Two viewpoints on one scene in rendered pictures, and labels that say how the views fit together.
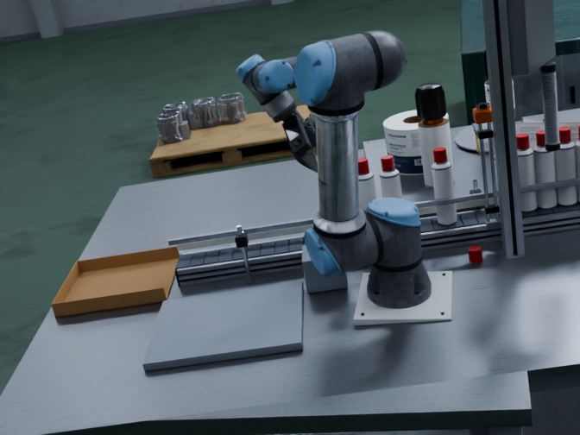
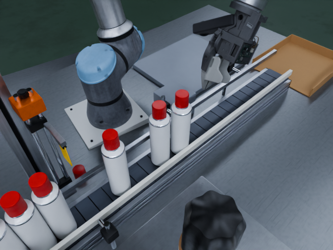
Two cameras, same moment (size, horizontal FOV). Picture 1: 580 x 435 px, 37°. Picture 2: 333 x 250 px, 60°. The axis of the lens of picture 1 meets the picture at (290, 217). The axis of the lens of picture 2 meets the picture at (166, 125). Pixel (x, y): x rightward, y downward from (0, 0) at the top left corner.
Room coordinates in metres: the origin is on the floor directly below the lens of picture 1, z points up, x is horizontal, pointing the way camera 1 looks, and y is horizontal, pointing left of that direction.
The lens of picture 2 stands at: (2.42, -0.62, 1.52)
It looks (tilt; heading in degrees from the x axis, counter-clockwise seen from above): 46 degrees down; 132
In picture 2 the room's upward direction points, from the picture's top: straight up
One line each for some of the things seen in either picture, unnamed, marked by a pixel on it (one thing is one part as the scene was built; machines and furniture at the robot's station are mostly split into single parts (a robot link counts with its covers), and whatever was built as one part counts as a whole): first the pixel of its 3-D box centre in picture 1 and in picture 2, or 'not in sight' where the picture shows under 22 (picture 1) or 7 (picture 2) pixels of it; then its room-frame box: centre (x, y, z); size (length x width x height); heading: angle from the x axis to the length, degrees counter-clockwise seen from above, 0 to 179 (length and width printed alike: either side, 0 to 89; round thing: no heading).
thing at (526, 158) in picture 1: (524, 173); (29, 225); (2.06, -0.61, 0.98); 0.05 x 0.05 x 0.20
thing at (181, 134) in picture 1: (232, 127); not in sight; (5.93, 0.28, 0.16); 1.15 x 0.80 x 0.32; 82
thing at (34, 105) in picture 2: (485, 163); (57, 160); (2.01, -0.51, 1.05); 0.10 x 0.04 x 0.33; 175
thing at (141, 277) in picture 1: (118, 280); (299, 62); (2.16, 0.49, 0.85); 0.30 x 0.26 x 0.04; 85
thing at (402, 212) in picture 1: (392, 230); (100, 71); (1.80, -0.22, 1.01); 0.13 x 0.12 x 0.14; 108
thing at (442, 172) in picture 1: (443, 185); (116, 163); (2.07, -0.41, 0.98); 0.05 x 0.05 x 0.20
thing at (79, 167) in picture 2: (475, 253); (79, 172); (1.93, -0.44, 0.85); 0.03 x 0.03 x 0.03
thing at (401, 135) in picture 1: (418, 141); not in sight; (2.55, -0.44, 0.95); 0.20 x 0.20 x 0.14
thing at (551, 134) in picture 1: (550, 107); not in sight; (1.95, -0.65, 1.18); 0.04 x 0.04 x 0.21
